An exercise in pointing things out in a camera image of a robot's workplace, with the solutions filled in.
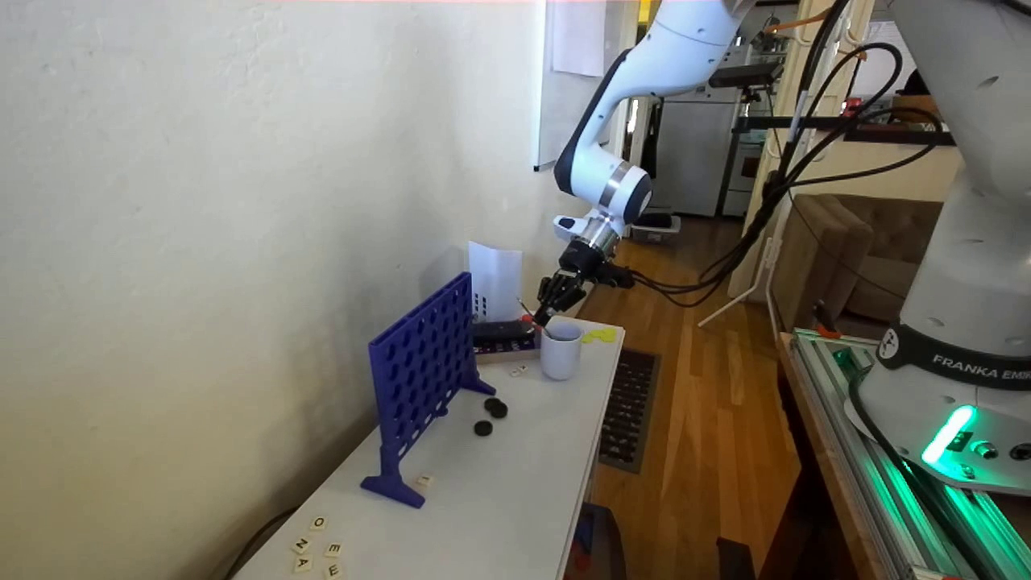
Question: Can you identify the dark kitchen counter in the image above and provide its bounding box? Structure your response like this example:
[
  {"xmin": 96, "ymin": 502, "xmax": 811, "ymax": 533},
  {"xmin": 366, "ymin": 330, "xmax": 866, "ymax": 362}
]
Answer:
[{"xmin": 731, "ymin": 115, "xmax": 958, "ymax": 147}]

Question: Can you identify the white mug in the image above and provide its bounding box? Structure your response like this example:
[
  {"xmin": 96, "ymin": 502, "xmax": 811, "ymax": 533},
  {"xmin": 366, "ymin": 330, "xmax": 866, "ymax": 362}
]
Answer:
[{"xmin": 540, "ymin": 321, "xmax": 585, "ymax": 382}]

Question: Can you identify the clear plastic bin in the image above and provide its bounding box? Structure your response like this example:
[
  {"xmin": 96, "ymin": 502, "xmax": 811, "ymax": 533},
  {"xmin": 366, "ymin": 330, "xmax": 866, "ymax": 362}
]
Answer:
[{"xmin": 630, "ymin": 210, "xmax": 682, "ymax": 246}]

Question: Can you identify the blue disc game grid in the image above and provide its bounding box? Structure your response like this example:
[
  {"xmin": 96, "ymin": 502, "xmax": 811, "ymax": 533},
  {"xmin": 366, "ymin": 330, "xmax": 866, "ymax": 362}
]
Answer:
[{"xmin": 360, "ymin": 272, "xmax": 498, "ymax": 510}]

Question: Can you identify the orange clamp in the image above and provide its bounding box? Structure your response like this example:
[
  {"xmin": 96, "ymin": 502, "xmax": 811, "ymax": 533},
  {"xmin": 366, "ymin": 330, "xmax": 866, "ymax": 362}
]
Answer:
[{"xmin": 812, "ymin": 301, "xmax": 843, "ymax": 340}]

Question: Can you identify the floor vent grille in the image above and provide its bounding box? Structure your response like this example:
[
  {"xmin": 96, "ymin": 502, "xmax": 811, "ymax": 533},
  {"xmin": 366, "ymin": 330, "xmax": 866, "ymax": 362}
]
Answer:
[{"xmin": 597, "ymin": 348, "xmax": 662, "ymax": 474}]

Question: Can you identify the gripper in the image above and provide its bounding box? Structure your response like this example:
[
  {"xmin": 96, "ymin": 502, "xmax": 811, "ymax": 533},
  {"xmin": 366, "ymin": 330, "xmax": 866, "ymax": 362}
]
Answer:
[{"xmin": 534, "ymin": 240, "xmax": 616, "ymax": 325}]

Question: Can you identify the camera on mount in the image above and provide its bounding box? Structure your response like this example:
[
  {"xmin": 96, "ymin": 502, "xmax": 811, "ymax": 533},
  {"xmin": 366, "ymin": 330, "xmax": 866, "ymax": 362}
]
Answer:
[{"xmin": 708, "ymin": 62, "xmax": 785, "ymax": 106}]

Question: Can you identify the white folded paper sheet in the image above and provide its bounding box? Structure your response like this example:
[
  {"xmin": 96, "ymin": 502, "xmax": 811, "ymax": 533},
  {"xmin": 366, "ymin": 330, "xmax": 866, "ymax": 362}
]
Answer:
[{"xmin": 468, "ymin": 240, "xmax": 524, "ymax": 324}]

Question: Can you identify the brown sofa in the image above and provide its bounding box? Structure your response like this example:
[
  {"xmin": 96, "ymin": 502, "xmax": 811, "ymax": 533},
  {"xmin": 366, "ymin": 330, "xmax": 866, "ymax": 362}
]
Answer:
[{"xmin": 772, "ymin": 193, "xmax": 945, "ymax": 333}]

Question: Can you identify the white stove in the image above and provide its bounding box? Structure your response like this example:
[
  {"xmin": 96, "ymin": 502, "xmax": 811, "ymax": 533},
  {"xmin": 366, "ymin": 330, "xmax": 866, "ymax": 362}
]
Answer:
[{"xmin": 720, "ymin": 133, "xmax": 768, "ymax": 219}]

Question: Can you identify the silver spoon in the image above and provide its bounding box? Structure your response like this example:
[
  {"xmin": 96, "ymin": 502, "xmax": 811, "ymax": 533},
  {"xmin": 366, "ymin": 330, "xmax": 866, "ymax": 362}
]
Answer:
[{"xmin": 517, "ymin": 298, "xmax": 554, "ymax": 340}]

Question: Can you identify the white stand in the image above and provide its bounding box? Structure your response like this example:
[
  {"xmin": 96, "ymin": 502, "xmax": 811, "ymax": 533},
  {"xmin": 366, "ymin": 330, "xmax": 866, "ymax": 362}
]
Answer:
[{"xmin": 697, "ymin": 236, "xmax": 789, "ymax": 335}]

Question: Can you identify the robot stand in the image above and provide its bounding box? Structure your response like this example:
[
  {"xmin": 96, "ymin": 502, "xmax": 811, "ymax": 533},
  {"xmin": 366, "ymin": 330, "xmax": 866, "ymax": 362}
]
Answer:
[{"xmin": 776, "ymin": 325, "xmax": 1031, "ymax": 580}]

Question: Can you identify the game board box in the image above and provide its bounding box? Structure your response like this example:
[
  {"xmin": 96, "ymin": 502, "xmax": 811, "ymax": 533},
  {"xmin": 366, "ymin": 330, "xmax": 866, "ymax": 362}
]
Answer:
[{"xmin": 471, "ymin": 320, "xmax": 542, "ymax": 364}]

